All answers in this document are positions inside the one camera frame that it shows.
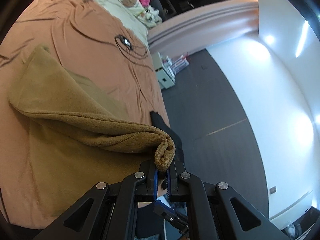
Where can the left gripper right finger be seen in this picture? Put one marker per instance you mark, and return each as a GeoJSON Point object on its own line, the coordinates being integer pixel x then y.
{"type": "Point", "coordinates": [217, 211]}

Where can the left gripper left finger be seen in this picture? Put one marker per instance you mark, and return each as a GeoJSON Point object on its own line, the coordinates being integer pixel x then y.
{"type": "Point", "coordinates": [106, 211]}

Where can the olive brown garment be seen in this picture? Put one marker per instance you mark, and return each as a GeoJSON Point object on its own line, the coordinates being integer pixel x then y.
{"type": "Point", "coordinates": [78, 135]}

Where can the white storage rack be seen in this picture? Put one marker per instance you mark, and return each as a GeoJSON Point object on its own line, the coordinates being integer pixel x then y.
{"type": "Point", "coordinates": [167, 68]}

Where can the pink curtain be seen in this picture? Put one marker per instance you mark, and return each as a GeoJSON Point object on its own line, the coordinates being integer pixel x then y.
{"type": "Point", "coordinates": [196, 29]}

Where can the orange brown bed blanket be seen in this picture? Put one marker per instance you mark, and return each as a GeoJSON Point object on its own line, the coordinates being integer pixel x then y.
{"type": "Point", "coordinates": [82, 37]}

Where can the cream bear print bedding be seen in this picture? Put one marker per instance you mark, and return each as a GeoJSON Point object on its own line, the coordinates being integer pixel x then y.
{"type": "Point", "coordinates": [133, 15]}

